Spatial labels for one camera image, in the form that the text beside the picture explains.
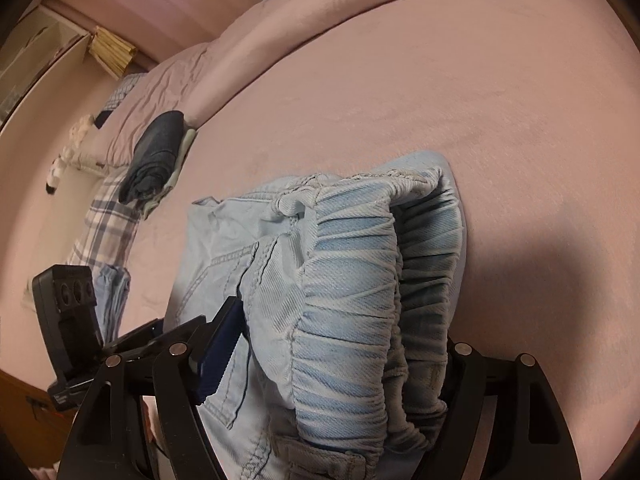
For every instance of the yellow tasselled lampshade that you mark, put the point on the yellow tasselled lampshade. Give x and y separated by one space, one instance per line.
112 50

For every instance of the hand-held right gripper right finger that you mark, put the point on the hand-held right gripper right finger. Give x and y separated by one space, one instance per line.
465 375

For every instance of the white plush toy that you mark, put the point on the white plush toy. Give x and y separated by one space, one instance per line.
57 167

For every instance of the pink duvet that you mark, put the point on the pink duvet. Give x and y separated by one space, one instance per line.
250 25

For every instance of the small plaid pillow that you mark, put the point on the small plaid pillow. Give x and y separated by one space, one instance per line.
125 90

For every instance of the folded pale green garment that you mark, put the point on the folded pale green garment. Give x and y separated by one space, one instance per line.
167 187

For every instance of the dark cloth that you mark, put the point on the dark cloth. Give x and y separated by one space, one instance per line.
104 118

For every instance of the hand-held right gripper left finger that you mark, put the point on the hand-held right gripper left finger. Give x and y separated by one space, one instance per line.
220 355

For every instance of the large plaid pillow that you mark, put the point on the large plaid pillow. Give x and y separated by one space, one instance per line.
105 225

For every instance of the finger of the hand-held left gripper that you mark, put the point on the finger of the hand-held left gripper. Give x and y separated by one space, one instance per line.
145 338

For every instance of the light blue denim pants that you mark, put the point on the light blue denim pants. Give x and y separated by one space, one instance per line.
340 285

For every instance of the folded dark denim jeans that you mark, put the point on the folded dark denim jeans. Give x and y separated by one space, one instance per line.
150 160

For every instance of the folded blue striped pants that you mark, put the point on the folded blue striped pants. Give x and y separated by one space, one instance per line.
112 295

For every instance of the pink curtain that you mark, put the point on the pink curtain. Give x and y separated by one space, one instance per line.
150 5

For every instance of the brown wooden cabinet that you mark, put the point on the brown wooden cabinet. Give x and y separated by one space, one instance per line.
25 425

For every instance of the pink bed sheet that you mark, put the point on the pink bed sheet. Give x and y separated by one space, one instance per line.
400 110

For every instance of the pale cabinet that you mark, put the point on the pale cabinet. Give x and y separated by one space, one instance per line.
35 65

